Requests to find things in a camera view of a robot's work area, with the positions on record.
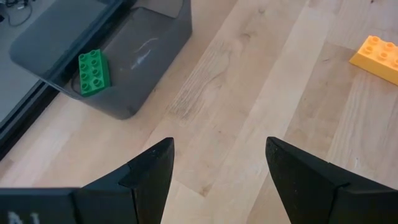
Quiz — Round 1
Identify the black aluminium table frame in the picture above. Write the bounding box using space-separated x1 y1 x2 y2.
0 79 60 161

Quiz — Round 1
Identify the long yellow toy block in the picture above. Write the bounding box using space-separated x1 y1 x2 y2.
348 35 398 86

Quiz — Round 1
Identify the black cable with coil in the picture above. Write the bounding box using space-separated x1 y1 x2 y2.
0 0 34 27

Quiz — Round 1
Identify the long green toy block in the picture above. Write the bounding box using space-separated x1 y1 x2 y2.
78 49 112 98

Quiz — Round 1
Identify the grey translucent plastic bin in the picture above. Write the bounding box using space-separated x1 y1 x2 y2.
8 0 193 121

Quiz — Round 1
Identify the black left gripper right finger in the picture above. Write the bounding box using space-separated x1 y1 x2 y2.
265 136 398 224

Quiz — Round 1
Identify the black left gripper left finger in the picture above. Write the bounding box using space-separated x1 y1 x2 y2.
0 136 175 224

